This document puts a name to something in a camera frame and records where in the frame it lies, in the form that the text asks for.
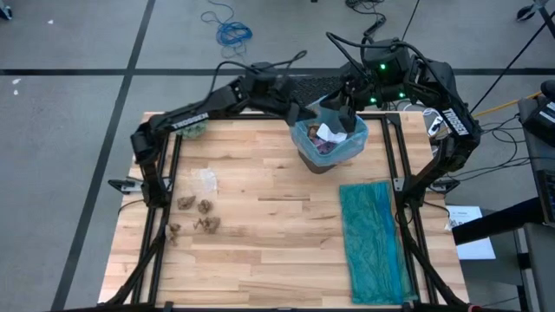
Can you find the light blue trash bag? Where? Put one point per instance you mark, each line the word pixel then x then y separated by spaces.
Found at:
pixel 347 151

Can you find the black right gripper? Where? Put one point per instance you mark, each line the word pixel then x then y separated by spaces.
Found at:
pixel 357 84

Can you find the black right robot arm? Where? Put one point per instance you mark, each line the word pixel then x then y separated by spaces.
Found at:
pixel 459 125

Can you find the silver mounting bracket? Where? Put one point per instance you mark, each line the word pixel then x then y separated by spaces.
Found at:
pixel 448 186
pixel 123 186

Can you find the white printed paper sheet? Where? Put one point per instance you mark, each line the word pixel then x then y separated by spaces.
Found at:
pixel 477 251

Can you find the green potted plant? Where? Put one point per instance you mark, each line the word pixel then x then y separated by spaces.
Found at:
pixel 195 130

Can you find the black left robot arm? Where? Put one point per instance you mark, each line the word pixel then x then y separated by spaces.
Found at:
pixel 217 106

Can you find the brown paper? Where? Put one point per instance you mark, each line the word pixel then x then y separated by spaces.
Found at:
pixel 174 227
pixel 313 131
pixel 204 206
pixel 186 203
pixel 210 224

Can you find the grey cabinet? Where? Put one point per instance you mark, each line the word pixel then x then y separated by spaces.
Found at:
pixel 542 268

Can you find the black desk bar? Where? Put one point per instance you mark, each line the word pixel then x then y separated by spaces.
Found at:
pixel 498 221

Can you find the teal trash bag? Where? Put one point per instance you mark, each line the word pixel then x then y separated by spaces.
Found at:
pixel 373 242

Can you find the white paper scrap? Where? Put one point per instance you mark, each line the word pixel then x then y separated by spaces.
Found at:
pixel 331 133

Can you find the pink wrapper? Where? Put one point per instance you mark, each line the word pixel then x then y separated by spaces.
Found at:
pixel 325 147

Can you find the translucent plastic sheet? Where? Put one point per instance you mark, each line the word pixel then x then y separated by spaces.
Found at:
pixel 204 180

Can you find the black equipment box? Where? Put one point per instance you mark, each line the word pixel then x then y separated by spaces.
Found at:
pixel 542 117

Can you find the grey trash bin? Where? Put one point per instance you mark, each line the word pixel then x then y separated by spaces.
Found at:
pixel 318 167

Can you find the thin black pole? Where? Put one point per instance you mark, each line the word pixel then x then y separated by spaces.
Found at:
pixel 516 63

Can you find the black floor mat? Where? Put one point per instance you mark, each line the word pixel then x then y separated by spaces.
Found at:
pixel 316 89

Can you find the black aluminium frame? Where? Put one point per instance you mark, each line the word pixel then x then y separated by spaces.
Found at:
pixel 392 118

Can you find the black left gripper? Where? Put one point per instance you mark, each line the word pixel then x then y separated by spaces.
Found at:
pixel 269 89

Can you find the white power strip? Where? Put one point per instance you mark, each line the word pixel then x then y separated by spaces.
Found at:
pixel 435 128

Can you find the black tripod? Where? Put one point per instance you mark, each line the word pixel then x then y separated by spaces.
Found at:
pixel 526 13

